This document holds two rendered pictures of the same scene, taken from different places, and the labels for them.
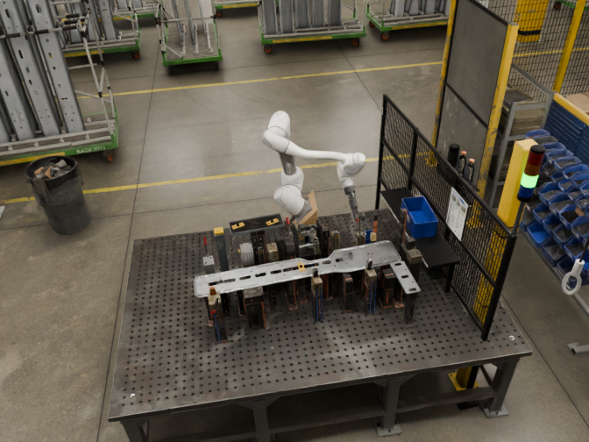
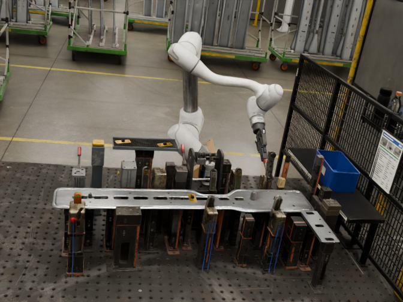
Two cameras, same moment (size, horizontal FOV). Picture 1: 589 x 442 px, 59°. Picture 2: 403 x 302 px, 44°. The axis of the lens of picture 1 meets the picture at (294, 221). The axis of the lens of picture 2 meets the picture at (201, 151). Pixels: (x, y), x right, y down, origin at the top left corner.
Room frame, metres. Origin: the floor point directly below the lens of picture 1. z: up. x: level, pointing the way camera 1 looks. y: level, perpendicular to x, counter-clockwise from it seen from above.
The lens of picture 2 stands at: (0.22, 0.10, 2.30)
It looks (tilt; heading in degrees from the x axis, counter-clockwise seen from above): 24 degrees down; 356
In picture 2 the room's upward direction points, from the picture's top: 8 degrees clockwise
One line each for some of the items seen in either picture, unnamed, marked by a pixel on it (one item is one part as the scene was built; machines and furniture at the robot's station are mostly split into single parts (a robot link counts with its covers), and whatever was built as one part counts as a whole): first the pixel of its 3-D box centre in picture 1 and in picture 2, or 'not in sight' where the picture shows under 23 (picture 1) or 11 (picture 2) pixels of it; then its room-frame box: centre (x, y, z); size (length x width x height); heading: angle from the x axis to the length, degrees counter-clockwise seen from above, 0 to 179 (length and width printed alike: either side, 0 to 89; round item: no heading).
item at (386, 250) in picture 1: (298, 268); (188, 199); (2.50, -0.01, 1.00); 1.38 x 0.22 x 0.02; 101
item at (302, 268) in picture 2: (399, 287); (307, 243); (2.44, -0.68, 0.84); 0.11 x 0.06 x 0.29; 11
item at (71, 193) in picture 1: (61, 196); not in sight; (4.44, 2.39, 0.36); 0.54 x 0.50 x 0.73; 7
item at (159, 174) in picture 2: (273, 267); (156, 201); (2.63, 0.16, 0.89); 0.13 x 0.11 x 0.38; 11
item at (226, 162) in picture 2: (324, 250); (220, 193); (2.77, -0.21, 0.91); 0.07 x 0.05 x 0.42; 11
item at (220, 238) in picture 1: (223, 256); (96, 180); (2.74, 0.52, 0.92); 0.08 x 0.08 x 0.44; 11
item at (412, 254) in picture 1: (412, 273); (324, 230); (2.53, -0.78, 0.88); 0.08 x 0.08 x 0.36; 11
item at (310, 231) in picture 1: (308, 251); (201, 188); (2.73, -0.09, 0.94); 0.18 x 0.13 x 0.49; 101
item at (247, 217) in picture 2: (347, 294); (244, 241); (2.40, -0.33, 0.84); 0.11 x 0.08 x 0.29; 11
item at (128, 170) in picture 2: (249, 270); (126, 197); (2.61, 0.33, 0.90); 0.13 x 0.10 x 0.41; 11
